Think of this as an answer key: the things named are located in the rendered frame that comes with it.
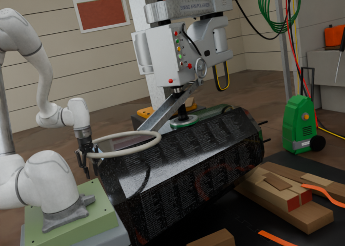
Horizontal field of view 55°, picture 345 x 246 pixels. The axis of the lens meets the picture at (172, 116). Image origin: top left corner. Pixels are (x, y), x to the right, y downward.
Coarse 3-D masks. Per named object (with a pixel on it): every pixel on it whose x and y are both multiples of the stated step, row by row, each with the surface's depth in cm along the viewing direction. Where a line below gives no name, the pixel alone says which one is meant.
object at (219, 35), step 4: (220, 28) 275; (224, 28) 278; (216, 32) 273; (220, 32) 274; (224, 32) 277; (216, 36) 274; (220, 36) 275; (224, 36) 277; (216, 40) 275; (220, 40) 275; (224, 40) 277; (216, 44) 276; (220, 44) 276; (224, 44) 278; (216, 48) 276; (220, 48) 277; (224, 48) 278; (216, 52) 278
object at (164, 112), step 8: (184, 88) 256; (192, 88) 245; (184, 96) 237; (168, 104) 240; (176, 104) 230; (160, 112) 233; (168, 112) 223; (152, 120) 226; (160, 120) 216; (144, 128) 220; (152, 128) 210
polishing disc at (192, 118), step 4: (188, 116) 251; (192, 116) 249; (196, 116) 247; (172, 120) 249; (176, 120) 247; (188, 120) 240; (192, 120) 238; (172, 124) 241; (176, 124) 238; (180, 124) 237
